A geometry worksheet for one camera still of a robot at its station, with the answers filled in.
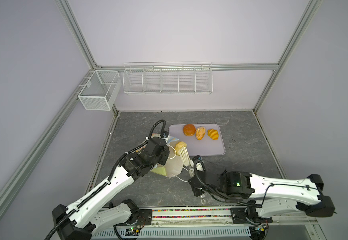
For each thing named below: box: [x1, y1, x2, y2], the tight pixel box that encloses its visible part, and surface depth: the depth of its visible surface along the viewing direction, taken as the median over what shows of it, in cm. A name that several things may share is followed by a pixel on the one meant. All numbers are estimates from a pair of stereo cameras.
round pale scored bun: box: [174, 141, 187, 156], surface depth 72 cm
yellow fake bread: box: [207, 129, 220, 141], surface depth 104 cm
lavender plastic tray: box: [169, 123, 226, 156], surface depth 104 cm
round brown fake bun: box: [183, 123, 196, 137], surface depth 107 cm
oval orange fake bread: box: [195, 126, 206, 141], surface depth 104 cm
